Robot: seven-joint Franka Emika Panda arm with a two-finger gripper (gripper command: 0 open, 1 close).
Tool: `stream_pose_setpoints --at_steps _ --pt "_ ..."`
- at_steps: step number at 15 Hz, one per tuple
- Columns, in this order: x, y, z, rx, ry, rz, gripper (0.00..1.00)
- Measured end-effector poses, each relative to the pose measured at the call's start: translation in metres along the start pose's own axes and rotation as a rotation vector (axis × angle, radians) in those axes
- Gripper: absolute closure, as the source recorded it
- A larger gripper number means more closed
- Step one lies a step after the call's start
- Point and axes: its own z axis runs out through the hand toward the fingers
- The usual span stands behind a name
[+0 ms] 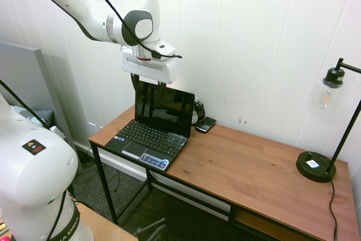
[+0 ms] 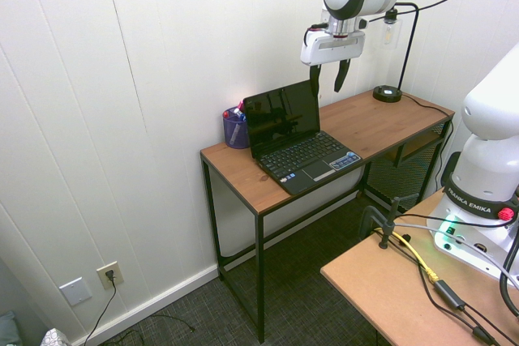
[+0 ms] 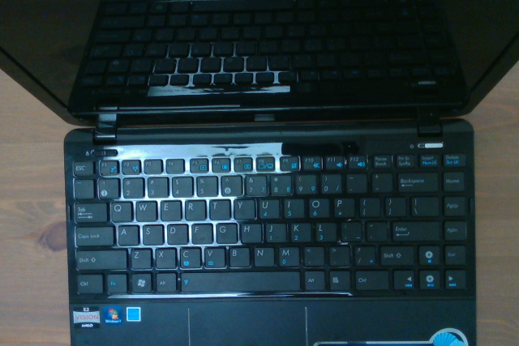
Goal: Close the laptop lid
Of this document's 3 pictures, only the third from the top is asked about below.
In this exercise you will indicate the black glossy laptop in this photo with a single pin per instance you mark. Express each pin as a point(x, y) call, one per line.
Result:
point(267, 240)

